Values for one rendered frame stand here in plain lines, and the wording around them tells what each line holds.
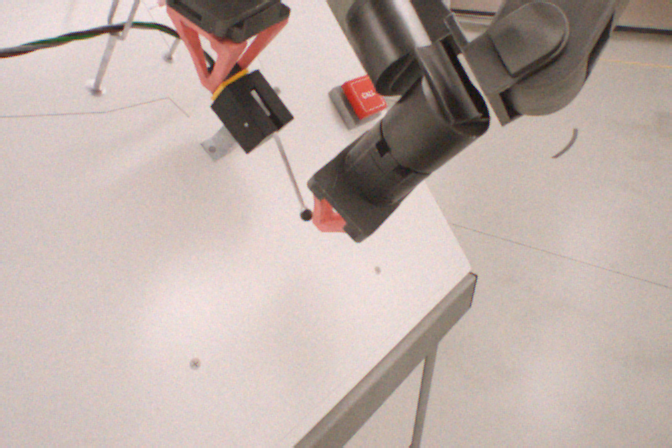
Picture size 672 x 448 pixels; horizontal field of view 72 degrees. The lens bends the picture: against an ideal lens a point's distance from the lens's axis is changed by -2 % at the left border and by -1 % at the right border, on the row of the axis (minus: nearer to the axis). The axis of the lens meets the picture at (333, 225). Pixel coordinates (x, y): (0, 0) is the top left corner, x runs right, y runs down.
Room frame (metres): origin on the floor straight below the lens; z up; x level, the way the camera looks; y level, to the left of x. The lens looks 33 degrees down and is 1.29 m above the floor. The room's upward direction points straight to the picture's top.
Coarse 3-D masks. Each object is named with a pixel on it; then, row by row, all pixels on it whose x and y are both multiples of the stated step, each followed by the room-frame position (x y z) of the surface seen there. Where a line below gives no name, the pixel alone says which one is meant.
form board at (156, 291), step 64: (0, 0) 0.44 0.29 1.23; (64, 0) 0.47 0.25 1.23; (128, 0) 0.52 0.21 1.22; (320, 0) 0.70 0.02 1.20; (0, 64) 0.39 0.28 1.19; (64, 64) 0.43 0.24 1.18; (128, 64) 0.46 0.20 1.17; (192, 64) 0.50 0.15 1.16; (320, 64) 0.62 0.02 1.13; (0, 128) 0.35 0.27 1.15; (64, 128) 0.38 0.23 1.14; (128, 128) 0.41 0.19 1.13; (192, 128) 0.45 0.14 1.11; (320, 128) 0.54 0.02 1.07; (0, 192) 0.31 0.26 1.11; (64, 192) 0.34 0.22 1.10; (128, 192) 0.37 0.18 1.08; (192, 192) 0.40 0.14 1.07; (256, 192) 0.43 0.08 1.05; (0, 256) 0.28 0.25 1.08; (64, 256) 0.30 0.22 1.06; (128, 256) 0.32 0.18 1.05; (192, 256) 0.35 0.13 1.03; (256, 256) 0.38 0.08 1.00; (320, 256) 0.42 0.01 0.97; (384, 256) 0.46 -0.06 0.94; (448, 256) 0.52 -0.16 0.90; (0, 320) 0.24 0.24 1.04; (64, 320) 0.26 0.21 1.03; (128, 320) 0.28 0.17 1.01; (192, 320) 0.30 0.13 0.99; (256, 320) 0.33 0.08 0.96; (320, 320) 0.36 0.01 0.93; (384, 320) 0.40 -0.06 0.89; (0, 384) 0.21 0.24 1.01; (64, 384) 0.23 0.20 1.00; (128, 384) 0.24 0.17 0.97; (192, 384) 0.26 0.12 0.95; (256, 384) 0.28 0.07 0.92; (320, 384) 0.31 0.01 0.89
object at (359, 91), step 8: (352, 80) 0.58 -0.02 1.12; (360, 80) 0.59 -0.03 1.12; (368, 80) 0.60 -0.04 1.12; (344, 88) 0.58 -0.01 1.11; (352, 88) 0.57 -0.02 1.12; (360, 88) 0.58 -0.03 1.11; (368, 88) 0.59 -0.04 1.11; (352, 96) 0.57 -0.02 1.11; (360, 96) 0.57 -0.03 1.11; (368, 96) 0.58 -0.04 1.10; (376, 96) 0.59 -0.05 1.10; (352, 104) 0.57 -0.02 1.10; (360, 104) 0.56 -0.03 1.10; (368, 104) 0.57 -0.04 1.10; (376, 104) 0.58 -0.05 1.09; (384, 104) 0.59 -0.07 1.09; (360, 112) 0.56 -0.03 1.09; (368, 112) 0.56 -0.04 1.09; (376, 112) 0.58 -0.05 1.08
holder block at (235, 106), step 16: (240, 80) 0.41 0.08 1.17; (256, 80) 0.42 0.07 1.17; (224, 96) 0.41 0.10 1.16; (240, 96) 0.40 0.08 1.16; (272, 96) 0.42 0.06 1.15; (224, 112) 0.41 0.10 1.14; (240, 112) 0.40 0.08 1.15; (256, 112) 0.40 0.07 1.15; (272, 112) 0.41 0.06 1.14; (288, 112) 0.42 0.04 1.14; (240, 128) 0.40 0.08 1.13; (256, 128) 0.39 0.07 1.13; (272, 128) 0.40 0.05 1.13; (240, 144) 0.41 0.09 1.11; (256, 144) 0.39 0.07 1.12
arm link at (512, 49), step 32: (384, 0) 0.35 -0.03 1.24; (416, 0) 0.35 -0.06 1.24; (352, 32) 0.36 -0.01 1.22; (384, 32) 0.33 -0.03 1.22; (416, 32) 0.33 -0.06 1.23; (448, 32) 0.33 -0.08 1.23; (512, 32) 0.28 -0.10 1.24; (544, 32) 0.27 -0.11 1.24; (384, 64) 0.32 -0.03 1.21; (480, 64) 0.28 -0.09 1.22; (512, 64) 0.27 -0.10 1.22; (544, 64) 0.27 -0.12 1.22; (384, 96) 0.35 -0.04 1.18
